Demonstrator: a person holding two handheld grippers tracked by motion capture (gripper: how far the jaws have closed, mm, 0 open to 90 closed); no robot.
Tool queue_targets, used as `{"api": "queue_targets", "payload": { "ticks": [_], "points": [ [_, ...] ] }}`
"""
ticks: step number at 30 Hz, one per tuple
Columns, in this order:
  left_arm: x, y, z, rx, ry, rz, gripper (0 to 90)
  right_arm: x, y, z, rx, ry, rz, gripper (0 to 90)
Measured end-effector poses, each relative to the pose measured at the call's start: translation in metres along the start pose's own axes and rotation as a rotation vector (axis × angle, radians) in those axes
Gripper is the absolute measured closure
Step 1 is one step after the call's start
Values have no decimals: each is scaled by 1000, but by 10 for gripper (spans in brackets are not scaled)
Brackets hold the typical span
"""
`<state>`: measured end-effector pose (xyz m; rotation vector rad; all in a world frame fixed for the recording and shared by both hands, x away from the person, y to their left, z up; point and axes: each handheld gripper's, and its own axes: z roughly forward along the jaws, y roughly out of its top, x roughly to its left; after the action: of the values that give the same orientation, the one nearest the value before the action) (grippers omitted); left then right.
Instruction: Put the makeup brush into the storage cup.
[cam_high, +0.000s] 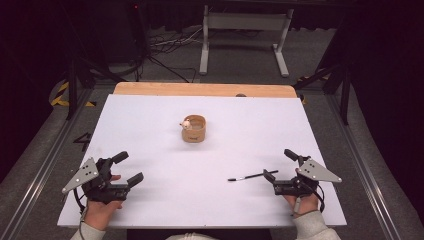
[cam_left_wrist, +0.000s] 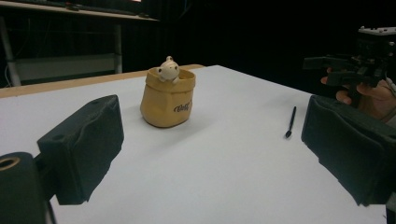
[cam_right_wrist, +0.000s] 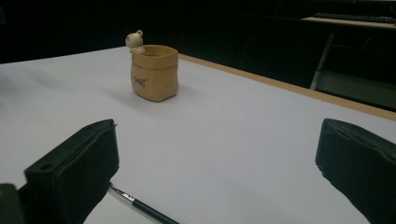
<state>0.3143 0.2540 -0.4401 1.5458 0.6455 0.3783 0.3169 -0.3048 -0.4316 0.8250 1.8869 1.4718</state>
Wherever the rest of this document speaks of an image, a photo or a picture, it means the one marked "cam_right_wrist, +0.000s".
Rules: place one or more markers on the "tan sack-shaped pen holder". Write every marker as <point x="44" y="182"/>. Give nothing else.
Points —
<point x="154" y="72"/>

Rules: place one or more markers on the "black pen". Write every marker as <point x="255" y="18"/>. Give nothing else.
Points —
<point x="146" y="209"/>

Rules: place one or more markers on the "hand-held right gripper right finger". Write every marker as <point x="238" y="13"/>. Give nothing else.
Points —
<point x="358" y="165"/>

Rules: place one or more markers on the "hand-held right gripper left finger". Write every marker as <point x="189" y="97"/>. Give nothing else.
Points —
<point x="74" y="168"/>

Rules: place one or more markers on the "background desk with keyboard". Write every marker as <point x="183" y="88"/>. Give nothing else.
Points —
<point x="355" y="62"/>

